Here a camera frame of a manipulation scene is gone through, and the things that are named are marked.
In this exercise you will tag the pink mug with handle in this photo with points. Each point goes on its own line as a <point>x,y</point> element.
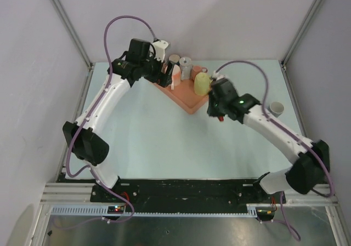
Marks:
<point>196,69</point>

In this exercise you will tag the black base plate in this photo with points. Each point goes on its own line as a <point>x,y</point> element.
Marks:
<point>172,196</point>

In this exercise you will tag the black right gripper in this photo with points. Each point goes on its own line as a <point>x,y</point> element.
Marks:
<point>210,110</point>

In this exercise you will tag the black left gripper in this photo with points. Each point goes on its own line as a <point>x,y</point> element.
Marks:
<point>160,79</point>

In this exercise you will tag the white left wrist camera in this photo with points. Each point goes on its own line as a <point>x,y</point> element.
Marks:
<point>159,48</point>

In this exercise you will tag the large peach mug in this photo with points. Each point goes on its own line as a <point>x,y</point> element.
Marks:
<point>176,77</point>

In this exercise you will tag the grey slotted cable duct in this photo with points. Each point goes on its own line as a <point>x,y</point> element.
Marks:
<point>114,210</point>

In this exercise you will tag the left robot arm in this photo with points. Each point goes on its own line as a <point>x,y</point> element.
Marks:
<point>83,136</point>

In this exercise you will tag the yellow faceted mug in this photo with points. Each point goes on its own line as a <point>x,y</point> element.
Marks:
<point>202,83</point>

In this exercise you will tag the white-grey mug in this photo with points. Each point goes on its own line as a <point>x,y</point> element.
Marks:
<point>185,64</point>

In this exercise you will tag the grey-blue patterned mug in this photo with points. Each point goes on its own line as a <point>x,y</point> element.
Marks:
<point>276,108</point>

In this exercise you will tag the aluminium frame rail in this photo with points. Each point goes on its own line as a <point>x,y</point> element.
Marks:
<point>67,193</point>

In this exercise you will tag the brown striped mug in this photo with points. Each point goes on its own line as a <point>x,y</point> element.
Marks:
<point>174,58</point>

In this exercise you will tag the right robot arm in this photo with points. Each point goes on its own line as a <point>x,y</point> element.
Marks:
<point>309,160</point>

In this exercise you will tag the salmon plastic tray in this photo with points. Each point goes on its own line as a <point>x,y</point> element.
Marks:
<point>184,96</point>

